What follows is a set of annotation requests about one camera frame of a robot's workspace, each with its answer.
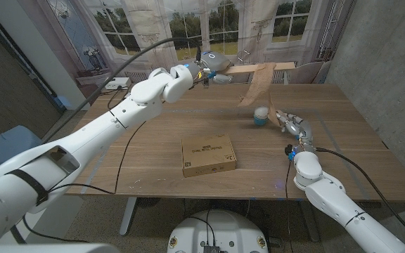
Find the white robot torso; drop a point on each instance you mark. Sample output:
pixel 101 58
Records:
pixel 220 228

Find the flat cardboard box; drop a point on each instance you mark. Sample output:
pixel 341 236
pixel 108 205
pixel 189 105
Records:
pixel 206 156

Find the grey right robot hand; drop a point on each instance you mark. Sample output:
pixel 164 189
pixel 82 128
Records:
pixel 299 128

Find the wooden hanger with metal clips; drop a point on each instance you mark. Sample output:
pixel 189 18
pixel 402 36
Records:
pixel 241 69

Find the blue plastic bin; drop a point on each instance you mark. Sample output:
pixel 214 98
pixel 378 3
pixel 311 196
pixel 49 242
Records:
pixel 2 147

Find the white power strip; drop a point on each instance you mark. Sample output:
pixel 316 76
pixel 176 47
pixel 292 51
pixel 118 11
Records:
pixel 116 83

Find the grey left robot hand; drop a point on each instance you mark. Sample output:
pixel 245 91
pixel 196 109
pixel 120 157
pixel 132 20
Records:
pixel 214 62

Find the printed window backdrop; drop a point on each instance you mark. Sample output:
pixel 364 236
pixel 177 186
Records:
pixel 174 24

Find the tan elastic arm wrap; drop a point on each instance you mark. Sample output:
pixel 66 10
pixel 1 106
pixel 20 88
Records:
pixel 260 84

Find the white baseball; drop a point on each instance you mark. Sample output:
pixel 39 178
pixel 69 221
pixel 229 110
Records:
pixel 261 112

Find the blue cup stand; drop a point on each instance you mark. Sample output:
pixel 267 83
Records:
pixel 260 121

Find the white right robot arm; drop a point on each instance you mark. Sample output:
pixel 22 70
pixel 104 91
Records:
pixel 343 207

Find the grey table leg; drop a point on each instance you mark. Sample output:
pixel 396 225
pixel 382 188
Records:
pixel 309 221
pixel 128 214

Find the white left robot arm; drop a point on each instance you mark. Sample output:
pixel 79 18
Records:
pixel 65 158

